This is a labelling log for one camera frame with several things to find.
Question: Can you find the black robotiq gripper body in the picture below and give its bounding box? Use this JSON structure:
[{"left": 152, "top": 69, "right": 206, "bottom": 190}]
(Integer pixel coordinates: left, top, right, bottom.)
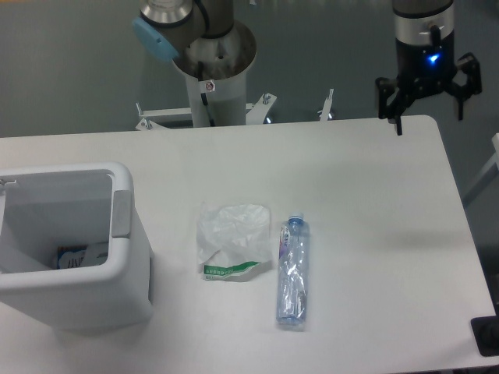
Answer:
[{"left": 396, "top": 37, "right": 456, "bottom": 97}]

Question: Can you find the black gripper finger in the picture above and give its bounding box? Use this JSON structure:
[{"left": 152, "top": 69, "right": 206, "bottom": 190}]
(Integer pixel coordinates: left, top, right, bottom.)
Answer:
[
  {"left": 444, "top": 52, "right": 483, "bottom": 121},
  {"left": 375, "top": 77, "right": 416, "bottom": 136}
]

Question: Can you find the clear plastic water bottle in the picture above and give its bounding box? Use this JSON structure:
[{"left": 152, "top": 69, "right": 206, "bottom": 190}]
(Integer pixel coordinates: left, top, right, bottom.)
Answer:
[{"left": 276, "top": 213, "right": 310, "bottom": 330}]

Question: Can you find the white green paper bag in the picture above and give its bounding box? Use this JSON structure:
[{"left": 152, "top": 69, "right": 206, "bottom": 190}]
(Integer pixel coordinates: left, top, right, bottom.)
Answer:
[{"left": 196, "top": 203, "right": 273, "bottom": 282}]

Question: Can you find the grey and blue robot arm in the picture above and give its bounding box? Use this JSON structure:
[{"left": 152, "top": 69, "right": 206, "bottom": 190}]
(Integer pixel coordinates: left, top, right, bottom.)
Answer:
[{"left": 133, "top": 1, "right": 482, "bottom": 132}]

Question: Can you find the white plastic trash can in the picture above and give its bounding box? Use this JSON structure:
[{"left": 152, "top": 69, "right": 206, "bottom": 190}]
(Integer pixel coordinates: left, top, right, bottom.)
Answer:
[{"left": 1, "top": 162, "right": 154, "bottom": 330}]

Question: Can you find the black clamp at table edge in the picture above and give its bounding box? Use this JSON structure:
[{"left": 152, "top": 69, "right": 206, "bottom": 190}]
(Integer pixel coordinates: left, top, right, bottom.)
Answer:
[{"left": 470, "top": 316, "right": 498, "bottom": 357}]

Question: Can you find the blue white package in bin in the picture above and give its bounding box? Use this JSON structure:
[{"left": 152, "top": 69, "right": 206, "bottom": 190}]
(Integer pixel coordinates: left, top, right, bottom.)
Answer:
[{"left": 56, "top": 242, "right": 108, "bottom": 270}]

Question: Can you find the white frame at right edge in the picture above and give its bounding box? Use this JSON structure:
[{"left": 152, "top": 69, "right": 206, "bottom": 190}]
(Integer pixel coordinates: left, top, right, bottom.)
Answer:
[{"left": 462, "top": 133, "right": 498, "bottom": 208}]

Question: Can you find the white pedestal base frame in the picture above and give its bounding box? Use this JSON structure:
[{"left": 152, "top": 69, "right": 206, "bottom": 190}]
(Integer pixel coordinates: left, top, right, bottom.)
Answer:
[{"left": 135, "top": 88, "right": 335, "bottom": 131}]

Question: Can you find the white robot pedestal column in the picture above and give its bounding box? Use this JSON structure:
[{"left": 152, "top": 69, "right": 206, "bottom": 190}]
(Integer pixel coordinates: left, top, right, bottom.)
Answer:
[{"left": 169, "top": 21, "right": 258, "bottom": 128}]

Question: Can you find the black cable on pedestal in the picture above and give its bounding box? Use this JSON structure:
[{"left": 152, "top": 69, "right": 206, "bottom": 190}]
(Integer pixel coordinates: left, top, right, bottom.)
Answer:
[{"left": 196, "top": 61, "right": 216, "bottom": 127}]

